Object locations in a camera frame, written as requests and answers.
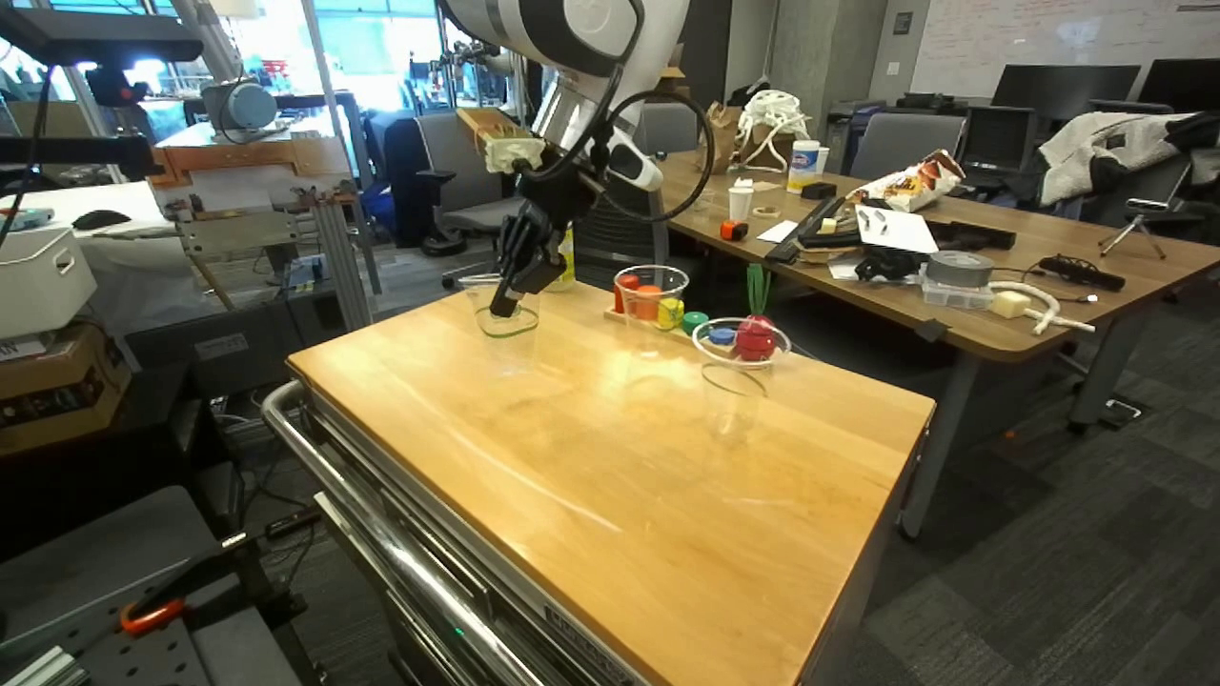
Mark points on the white yellow spray bottle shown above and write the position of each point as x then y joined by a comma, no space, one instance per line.
567,253

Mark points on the round grey device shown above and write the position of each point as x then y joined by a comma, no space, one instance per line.
242,107

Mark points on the clear plastic cup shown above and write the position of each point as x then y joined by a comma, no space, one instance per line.
649,307
739,384
508,332

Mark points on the black flat wallet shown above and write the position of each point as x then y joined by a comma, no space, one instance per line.
972,235

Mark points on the grey padded chair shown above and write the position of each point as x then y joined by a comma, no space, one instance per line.
906,138

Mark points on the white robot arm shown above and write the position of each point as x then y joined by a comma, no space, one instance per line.
572,33

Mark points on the small tabletop tripod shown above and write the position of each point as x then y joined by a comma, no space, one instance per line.
1138,222

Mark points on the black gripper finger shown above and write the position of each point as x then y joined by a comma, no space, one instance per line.
551,268
508,287

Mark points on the white paper sheets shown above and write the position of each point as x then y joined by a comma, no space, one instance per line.
897,230

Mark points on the white jacket on chair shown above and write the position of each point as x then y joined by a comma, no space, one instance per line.
1105,145

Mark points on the orange black tape measure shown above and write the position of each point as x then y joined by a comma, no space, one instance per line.
732,230

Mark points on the white box device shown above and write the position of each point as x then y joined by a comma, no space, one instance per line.
39,278

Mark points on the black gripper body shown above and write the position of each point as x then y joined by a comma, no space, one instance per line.
551,207

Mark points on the black flat remote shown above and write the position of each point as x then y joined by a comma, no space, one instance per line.
1081,272

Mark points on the white side table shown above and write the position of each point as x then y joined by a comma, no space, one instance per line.
128,248

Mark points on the chip bag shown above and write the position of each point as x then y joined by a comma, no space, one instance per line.
910,182

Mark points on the blue toy cylinder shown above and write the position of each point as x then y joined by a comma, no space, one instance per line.
723,335

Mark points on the black perforated plate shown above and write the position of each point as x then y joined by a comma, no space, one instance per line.
87,556

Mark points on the orange toy cylinder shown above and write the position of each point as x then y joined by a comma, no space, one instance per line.
644,304

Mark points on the long black keyboard bar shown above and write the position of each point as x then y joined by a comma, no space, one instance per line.
813,222

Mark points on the small white note paper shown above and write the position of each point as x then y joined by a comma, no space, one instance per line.
779,230

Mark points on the green toy cylinder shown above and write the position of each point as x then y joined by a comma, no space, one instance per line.
694,321

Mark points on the red-orange toy cylinder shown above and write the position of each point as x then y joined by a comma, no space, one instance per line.
626,296

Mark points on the small white bottle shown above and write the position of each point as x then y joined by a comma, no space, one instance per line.
739,199

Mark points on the small black monitor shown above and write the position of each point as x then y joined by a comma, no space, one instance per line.
995,138

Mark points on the cardboard box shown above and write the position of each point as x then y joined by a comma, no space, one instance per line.
59,384

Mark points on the black computer monitor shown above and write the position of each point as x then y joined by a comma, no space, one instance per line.
1183,83
1063,86

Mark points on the white labelled bottle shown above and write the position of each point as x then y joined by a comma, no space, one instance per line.
805,164

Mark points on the grey office chair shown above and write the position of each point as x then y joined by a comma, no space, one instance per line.
462,174

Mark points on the long wooden office desk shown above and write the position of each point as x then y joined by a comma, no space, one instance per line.
1143,262

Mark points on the red toy fruit green stem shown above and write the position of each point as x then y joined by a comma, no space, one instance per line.
757,339

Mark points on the yellow toy cylinder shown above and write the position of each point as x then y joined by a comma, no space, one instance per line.
672,314

